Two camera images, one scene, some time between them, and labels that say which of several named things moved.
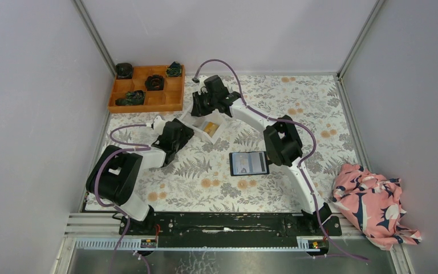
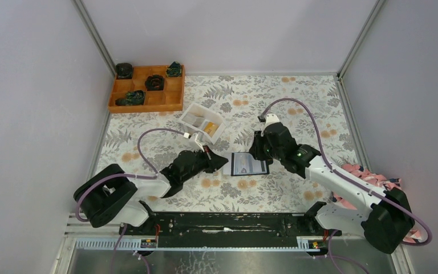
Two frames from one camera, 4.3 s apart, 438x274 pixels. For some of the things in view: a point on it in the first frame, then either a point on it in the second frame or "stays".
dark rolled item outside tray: x=124 y=71 stays
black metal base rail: x=230 y=226 stays
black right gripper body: x=204 y=103 → x=263 y=150
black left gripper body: x=184 y=136 → x=200 y=165
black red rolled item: x=154 y=83 stays
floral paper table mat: x=246 y=143 stays
